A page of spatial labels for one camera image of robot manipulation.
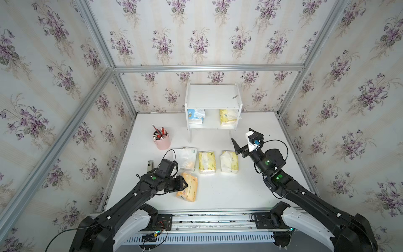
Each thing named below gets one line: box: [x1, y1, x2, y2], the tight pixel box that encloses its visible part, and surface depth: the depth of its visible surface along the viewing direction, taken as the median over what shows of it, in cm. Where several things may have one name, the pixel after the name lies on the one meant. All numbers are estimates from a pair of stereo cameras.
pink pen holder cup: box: [152, 128, 171, 151], surface depth 96 cm
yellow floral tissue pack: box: [198, 150, 217, 174], surface depth 91 cm
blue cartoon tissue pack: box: [187, 108, 206, 124], surface depth 92 cm
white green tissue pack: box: [173, 147, 198, 172], surface depth 93 cm
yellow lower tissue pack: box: [219, 109, 238, 127], surface depth 93 cm
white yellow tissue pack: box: [220, 150, 239, 174], surface depth 91 cm
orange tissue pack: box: [176, 172, 198, 203], surface depth 80 cm
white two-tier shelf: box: [184, 81, 243, 144], surface depth 87 cm
